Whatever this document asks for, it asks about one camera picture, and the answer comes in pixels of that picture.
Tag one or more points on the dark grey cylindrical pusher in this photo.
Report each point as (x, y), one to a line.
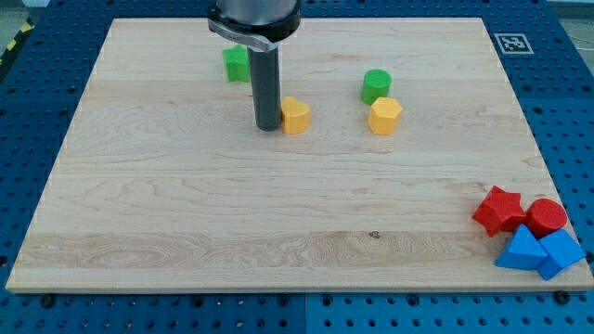
(265, 82)

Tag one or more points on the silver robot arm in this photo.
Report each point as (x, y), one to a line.
(259, 25)

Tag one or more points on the yellow heart block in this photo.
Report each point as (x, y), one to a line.
(295, 116)

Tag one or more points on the yellow hexagon block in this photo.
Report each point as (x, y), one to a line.
(384, 115)

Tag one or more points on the green star block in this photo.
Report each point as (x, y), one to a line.
(237, 64)

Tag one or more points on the green cylinder block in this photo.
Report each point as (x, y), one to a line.
(376, 83)

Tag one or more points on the wooden board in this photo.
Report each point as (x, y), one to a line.
(163, 183)

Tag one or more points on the white fiducial marker tag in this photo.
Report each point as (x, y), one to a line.
(512, 43)

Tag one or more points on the red star block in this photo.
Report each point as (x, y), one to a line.
(500, 211)

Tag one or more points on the red cylinder block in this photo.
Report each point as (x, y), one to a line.
(544, 217)

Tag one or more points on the blue triangle block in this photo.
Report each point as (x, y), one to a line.
(522, 252)

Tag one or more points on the blue cube block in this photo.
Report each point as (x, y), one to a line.
(562, 252)

